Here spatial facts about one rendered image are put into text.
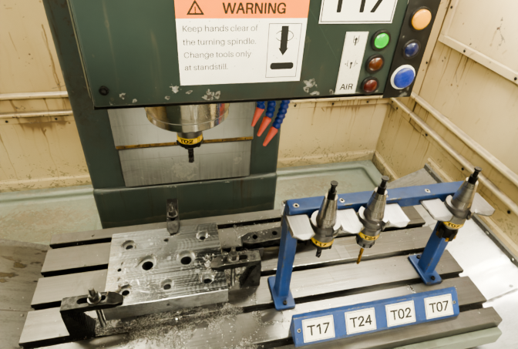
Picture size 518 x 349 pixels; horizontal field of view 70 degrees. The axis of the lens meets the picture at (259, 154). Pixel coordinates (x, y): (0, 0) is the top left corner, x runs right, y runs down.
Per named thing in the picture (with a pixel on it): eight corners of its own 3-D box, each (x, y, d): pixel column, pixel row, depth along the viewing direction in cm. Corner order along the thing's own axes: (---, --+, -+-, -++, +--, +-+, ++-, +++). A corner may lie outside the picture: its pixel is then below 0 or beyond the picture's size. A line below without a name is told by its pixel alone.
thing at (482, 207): (498, 215, 85) (499, 213, 84) (479, 218, 84) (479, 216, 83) (477, 195, 90) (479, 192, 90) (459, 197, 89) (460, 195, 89)
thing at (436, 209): (456, 221, 82) (458, 218, 82) (435, 223, 81) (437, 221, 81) (438, 199, 88) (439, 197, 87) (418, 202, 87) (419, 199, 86)
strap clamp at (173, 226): (181, 254, 109) (177, 218, 100) (169, 256, 108) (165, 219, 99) (179, 223, 119) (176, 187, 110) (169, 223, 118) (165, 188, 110)
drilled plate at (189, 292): (227, 301, 93) (227, 289, 90) (105, 320, 87) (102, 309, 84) (216, 233, 111) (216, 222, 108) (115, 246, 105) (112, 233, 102)
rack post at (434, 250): (442, 283, 106) (484, 206, 88) (425, 285, 105) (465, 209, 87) (422, 255, 114) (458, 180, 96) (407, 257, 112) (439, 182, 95)
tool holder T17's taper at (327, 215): (332, 211, 80) (338, 188, 76) (339, 226, 77) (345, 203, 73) (313, 213, 79) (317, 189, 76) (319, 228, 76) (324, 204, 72)
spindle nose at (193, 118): (216, 90, 80) (215, 35, 73) (240, 126, 68) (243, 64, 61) (139, 99, 74) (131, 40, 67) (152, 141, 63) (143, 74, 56)
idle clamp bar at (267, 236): (323, 243, 115) (327, 228, 112) (243, 260, 108) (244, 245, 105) (316, 232, 119) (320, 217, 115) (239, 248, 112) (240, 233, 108)
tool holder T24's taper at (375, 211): (375, 205, 83) (382, 182, 79) (388, 218, 79) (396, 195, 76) (358, 209, 81) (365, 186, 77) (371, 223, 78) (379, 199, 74)
